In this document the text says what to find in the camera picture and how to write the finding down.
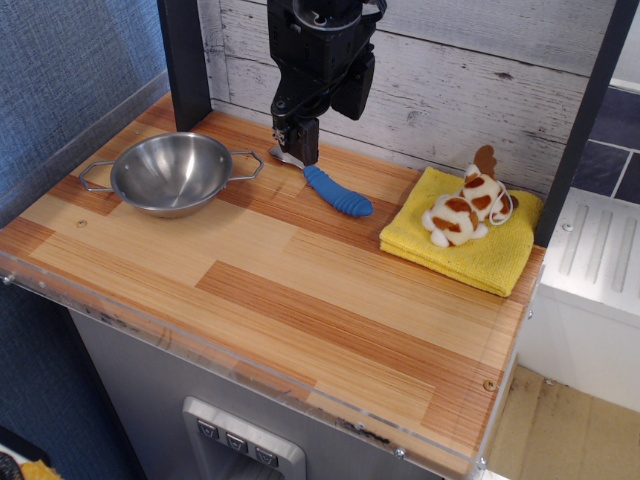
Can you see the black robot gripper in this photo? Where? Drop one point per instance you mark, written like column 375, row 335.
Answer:
column 324, row 53

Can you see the blue handled metal spoon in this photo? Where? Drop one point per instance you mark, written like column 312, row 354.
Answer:
column 340, row 198

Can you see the brown white plush toy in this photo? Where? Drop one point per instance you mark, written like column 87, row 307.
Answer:
column 481, row 201

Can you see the yellow folded cloth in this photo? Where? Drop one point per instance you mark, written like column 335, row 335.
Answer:
column 493, row 263

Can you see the white ribbed cabinet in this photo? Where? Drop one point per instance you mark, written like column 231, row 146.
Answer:
column 583, row 326

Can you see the grey button control panel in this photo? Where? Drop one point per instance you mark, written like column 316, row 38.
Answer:
column 228, row 447

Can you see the yellow black object corner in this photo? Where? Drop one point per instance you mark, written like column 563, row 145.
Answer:
column 38, row 470

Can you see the steel two-handled bowl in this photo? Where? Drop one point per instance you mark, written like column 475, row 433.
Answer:
column 171, row 175

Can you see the dark left frame post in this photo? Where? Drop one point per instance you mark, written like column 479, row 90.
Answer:
column 185, row 59

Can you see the dark frame post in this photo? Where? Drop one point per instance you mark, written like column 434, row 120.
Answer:
column 606, row 61
column 185, row 59

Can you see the dark right frame post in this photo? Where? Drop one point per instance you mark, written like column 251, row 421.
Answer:
column 606, row 61

